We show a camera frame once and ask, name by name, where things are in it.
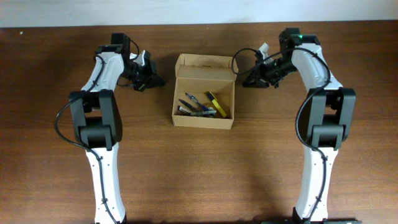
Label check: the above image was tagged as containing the cardboard box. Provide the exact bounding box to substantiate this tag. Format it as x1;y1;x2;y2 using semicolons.
172;54;236;129

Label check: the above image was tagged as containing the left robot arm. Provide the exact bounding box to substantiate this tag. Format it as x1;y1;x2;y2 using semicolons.
69;33;165;223

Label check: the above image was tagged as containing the black white permanent marker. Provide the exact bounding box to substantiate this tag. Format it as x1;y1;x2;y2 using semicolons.
178;106;216;116

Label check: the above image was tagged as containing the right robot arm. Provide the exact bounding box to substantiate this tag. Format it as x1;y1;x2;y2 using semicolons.
243;28;356;223

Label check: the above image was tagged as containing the blue ballpoint pen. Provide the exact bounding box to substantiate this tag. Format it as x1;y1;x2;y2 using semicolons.
185;93;209;111

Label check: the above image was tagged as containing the yellow highlighter marker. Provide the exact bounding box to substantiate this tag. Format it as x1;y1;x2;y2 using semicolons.
205;91;228;118

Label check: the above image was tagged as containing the black whiteboard marker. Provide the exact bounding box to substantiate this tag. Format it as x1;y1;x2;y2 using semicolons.
179;99;199;112

